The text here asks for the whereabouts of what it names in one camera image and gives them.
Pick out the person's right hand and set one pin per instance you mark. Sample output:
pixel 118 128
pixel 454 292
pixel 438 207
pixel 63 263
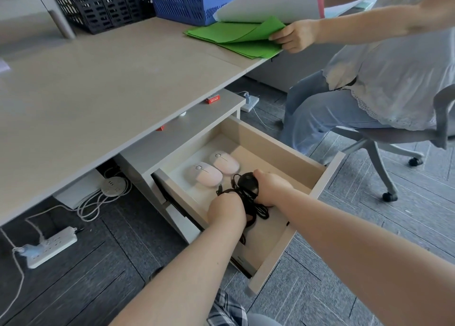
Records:
pixel 272 190

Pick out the person's left hand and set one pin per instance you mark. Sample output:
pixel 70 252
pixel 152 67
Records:
pixel 227 210

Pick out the person's right thumb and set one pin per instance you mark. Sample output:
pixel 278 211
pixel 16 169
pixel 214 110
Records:
pixel 258 178

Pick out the person's left forearm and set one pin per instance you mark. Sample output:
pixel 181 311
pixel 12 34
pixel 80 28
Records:
pixel 181 276

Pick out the person's right forearm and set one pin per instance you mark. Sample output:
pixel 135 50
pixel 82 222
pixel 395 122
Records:
pixel 366 254

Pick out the beige wooden drawer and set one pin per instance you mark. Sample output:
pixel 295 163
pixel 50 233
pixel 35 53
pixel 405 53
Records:
pixel 248 194

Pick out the white power adapter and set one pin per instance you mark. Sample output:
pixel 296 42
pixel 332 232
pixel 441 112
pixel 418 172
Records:
pixel 250 102

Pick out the small red box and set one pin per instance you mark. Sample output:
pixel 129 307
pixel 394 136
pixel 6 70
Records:
pixel 214 99

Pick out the white drawer cabinet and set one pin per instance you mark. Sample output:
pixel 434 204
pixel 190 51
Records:
pixel 185 123

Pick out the person's plaid clothing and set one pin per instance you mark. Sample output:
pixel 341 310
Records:
pixel 224 309

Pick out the green paper folder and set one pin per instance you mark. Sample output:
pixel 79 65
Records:
pixel 241 38

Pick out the grey office chair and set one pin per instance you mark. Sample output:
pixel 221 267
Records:
pixel 398 141

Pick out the round white power hub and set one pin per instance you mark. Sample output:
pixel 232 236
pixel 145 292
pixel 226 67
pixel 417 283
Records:
pixel 112 186

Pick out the white paper sheet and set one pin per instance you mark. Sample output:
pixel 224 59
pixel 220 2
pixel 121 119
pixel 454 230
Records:
pixel 270 2

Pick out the pink paper sheet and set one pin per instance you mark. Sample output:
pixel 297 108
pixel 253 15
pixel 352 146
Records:
pixel 321 3

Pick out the white power strip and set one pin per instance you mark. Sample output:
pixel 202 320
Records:
pixel 51 247

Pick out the black plastic file basket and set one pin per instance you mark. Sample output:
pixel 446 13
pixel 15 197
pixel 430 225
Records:
pixel 101 1

